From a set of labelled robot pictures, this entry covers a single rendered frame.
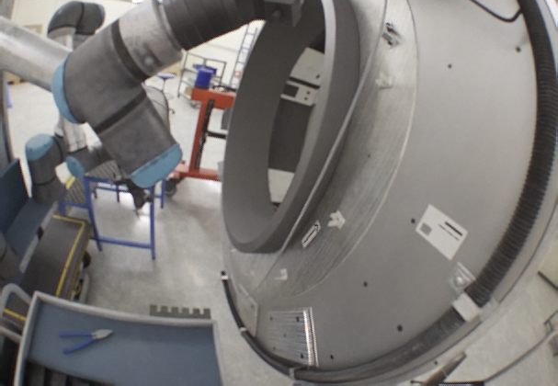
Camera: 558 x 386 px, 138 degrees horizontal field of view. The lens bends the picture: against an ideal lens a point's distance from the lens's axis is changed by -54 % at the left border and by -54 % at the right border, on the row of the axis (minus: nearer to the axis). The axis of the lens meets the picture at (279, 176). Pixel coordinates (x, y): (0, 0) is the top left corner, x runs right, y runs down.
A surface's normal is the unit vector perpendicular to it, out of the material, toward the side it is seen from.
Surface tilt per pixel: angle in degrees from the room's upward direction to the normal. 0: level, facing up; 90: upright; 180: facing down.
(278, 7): 140
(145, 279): 0
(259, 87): 93
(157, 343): 0
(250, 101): 81
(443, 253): 90
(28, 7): 90
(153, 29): 92
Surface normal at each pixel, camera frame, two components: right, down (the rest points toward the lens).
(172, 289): 0.32, -0.83
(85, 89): 0.32, 0.63
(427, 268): -0.91, -0.14
